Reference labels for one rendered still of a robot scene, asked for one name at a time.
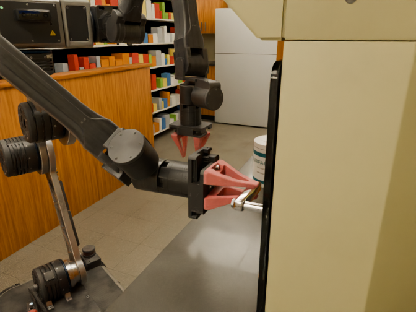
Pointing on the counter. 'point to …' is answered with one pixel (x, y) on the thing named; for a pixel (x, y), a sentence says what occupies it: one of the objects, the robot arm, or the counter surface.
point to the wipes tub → (259, 145)
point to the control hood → (262, 17)
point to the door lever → (243, 201)
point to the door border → (272, 182)
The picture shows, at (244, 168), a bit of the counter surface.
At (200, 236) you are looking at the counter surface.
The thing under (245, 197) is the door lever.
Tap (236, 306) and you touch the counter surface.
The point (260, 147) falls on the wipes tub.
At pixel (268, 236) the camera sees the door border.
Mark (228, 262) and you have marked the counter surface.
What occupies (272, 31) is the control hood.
